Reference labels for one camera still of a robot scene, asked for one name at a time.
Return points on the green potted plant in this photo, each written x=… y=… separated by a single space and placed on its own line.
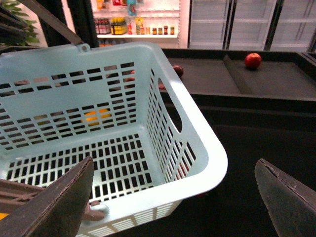
x=16 y=29

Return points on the black shelf post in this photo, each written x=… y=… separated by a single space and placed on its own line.
x=82 y=16

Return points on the black display shelf tray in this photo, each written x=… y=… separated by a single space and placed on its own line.
x=285 y=81

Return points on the black shelf divider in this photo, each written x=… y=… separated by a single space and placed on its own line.
x=236 y=76

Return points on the camera right gripper right finger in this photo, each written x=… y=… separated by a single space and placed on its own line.
x=291 y=205

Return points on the camera right gripper left finger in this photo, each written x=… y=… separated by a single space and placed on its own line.
x=57 y=211

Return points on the yellow fruit behind basket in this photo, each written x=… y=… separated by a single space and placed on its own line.
x=93 y=118

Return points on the white grocery shelf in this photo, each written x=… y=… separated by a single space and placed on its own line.
x=122 y=21

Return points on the light blue plastic basket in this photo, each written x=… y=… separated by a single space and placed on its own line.
x=156 y=149

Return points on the dark red fruit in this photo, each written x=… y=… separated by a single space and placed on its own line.
x=178 y=69

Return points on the red apple on shelf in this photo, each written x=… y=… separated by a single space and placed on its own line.
x=253 y=61

